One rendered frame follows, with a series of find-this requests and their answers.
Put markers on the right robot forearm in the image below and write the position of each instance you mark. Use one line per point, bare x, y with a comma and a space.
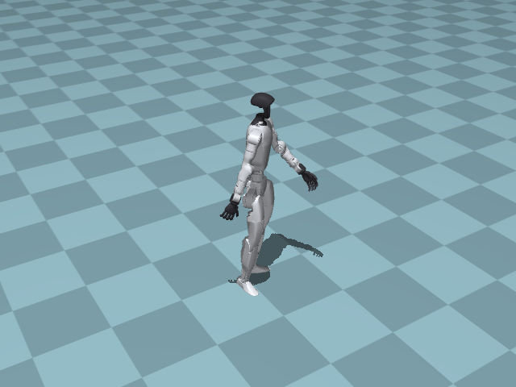
241, 183

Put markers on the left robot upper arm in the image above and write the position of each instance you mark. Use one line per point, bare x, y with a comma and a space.
278, 146

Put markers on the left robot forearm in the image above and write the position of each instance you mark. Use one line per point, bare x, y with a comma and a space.
291, 160

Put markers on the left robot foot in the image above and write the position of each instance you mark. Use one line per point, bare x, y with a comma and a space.
260, 269

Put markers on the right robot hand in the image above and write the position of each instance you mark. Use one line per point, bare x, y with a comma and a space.
231, 209

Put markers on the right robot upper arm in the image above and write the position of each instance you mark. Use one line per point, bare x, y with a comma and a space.
253, 142

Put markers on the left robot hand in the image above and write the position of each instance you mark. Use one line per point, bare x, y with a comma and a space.
308, 177

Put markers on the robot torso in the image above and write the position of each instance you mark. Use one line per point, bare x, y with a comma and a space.
258, 180

